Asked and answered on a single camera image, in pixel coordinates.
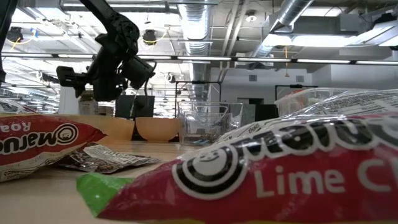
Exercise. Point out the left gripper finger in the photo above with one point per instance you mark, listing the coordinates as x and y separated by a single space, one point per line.
107 90
79 89

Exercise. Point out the red yellow Maruchan ramen packet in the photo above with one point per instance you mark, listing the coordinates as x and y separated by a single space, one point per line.
37 140

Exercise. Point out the lime chili ramen packet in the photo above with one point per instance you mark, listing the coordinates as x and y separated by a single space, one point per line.
280 174

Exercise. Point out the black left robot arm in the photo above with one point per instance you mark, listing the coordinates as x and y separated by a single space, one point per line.
115 21

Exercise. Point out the white pillar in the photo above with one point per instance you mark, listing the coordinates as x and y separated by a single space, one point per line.
66 104

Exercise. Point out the black monitor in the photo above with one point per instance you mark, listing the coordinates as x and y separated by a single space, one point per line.
149 107
124 109

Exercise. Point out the black ceiling device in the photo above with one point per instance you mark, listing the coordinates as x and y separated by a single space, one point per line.
14 33
149 36

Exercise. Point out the orange bowl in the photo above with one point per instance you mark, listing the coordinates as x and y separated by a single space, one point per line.
157 129

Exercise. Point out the brown foil packet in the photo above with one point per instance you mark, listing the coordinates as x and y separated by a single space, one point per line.
105 158

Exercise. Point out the narrow clear plastic container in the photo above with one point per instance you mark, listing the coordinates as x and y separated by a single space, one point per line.
211 112

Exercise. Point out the wide clear plastic bin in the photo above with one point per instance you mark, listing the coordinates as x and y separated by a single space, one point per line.
323 96

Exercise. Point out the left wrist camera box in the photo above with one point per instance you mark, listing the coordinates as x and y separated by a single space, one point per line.
140 71

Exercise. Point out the ceiling light rail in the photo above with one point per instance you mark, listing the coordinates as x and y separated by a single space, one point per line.
202 58

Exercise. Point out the slanted silver ventilation duct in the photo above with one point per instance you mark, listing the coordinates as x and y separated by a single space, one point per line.
292 12

